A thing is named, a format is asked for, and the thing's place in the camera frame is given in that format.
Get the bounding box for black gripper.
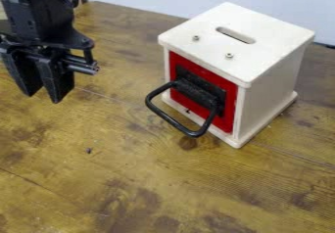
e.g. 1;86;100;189
0;0;100;104

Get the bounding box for red drawer with black handle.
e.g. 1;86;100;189
145;52;237;137

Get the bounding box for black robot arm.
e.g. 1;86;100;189
0;0;99;103

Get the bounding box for small dark screw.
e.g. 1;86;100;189
85;148;93;154

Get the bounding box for white wooden box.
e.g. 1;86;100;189
159;2;313;148

